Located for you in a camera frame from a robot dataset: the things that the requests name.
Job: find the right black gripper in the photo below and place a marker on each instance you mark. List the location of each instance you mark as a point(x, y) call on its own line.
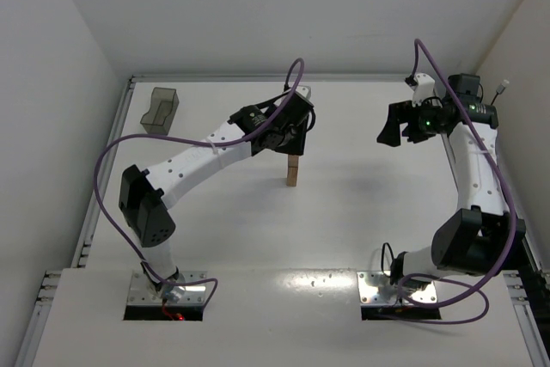
point(406, 118)

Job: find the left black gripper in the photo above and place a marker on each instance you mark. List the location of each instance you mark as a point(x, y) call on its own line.
point(298, 136)

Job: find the plain wood cube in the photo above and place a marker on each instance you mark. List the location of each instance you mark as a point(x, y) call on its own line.
point(293, 160)

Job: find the long wood block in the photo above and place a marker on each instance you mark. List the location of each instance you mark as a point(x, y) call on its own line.
point(292, 169)

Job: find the wood cube red letter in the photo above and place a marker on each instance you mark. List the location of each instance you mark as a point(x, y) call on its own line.
point(291, 180)

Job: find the grey plastic tray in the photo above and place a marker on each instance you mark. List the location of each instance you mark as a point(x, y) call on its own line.
point(160, 115)

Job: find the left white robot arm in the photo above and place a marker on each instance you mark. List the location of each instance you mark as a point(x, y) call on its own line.
point(147, 195)

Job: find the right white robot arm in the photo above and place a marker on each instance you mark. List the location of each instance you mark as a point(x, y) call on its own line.
point(479, 238)

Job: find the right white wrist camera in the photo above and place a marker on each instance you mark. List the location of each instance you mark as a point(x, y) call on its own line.
point(423, 87)

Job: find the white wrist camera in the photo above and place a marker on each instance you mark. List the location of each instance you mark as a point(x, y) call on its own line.
point(305, 91)
point(423, 87)

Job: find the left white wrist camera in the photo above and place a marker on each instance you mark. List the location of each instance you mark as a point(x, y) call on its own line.
point(305, 91)

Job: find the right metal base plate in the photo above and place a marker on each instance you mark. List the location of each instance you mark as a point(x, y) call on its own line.
point(375, 291)

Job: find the metal base plate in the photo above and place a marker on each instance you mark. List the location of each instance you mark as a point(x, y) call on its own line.
point(143, 293)
point(375, 291)

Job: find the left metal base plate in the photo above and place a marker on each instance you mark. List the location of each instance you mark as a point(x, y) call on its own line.
point(143, 293)

